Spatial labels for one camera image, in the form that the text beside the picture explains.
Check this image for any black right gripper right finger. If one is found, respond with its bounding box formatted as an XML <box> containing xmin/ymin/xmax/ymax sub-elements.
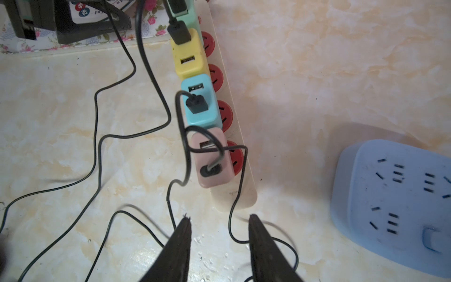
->
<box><xmin>249</xmin><ymin>214</ymin><xmax>303</xmax><ymax>282</ymax></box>

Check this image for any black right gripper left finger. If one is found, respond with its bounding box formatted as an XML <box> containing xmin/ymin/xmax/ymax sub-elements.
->
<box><xmin>140</xmin><ymin>217</ymin><xmax>191</xmax><ymax>282</ymax></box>

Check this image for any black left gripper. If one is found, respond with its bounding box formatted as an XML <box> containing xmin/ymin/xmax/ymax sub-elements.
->
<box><xmin>3</xmin><ymin>1</ymin><xmax>132</xmax><ymax>45</ymax></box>

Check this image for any white patterned plate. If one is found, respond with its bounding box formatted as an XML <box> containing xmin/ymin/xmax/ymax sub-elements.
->
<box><xmin>69</xmin><ymin>0</ymin><xmax>135</xmax><ymax>24</ymax></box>

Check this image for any white power strip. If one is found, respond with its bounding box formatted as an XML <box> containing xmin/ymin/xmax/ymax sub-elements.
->
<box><xmin>194</xmin><ymin>1</ymin><xmax>257</xmax><ymax>212</ymax></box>

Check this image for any floral placemat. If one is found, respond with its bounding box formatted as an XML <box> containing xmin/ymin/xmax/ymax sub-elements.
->
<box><xmin>0</xmin><ymin>0</ymin><xmax>170</xmax><ymax>54</ymax></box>

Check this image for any pink charger on strip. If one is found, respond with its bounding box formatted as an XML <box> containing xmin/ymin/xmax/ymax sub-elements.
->
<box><xmin>189</xmin><ymin>133</ymin><xmax>235</xmax><ymax>189</ymax></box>

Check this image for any green charger on strip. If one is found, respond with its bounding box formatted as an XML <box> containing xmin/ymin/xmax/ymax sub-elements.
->
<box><xmin>164</xmin><ymin>0</ymin><xmax>202</xmax><ymax>43</ymax></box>

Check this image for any light blue round socket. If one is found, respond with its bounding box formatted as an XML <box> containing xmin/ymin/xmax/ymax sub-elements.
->
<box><xmin>331</xmin><ymin>139</ymin><xmax>451</xmax><ymax>278</ymax></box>

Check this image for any yellow charger on strip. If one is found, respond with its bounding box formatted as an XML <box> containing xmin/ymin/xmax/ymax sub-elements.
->
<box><xmin>170</xmin><ymin>28</ymin><xmax>210</xmax><ymax>81</ymax></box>

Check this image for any teal charger on strip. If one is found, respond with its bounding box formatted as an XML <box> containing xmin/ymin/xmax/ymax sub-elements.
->
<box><xmin>181</xmin><ymin>74</ymin><xmax>223</xmax><ymax>129</ymax></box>

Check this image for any black left blue shaver cable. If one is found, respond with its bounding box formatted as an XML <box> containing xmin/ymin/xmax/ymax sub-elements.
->
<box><xmin>17</xmin><ymin>0</ymin><xmax>193</xmax><ymax>282</ymax></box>

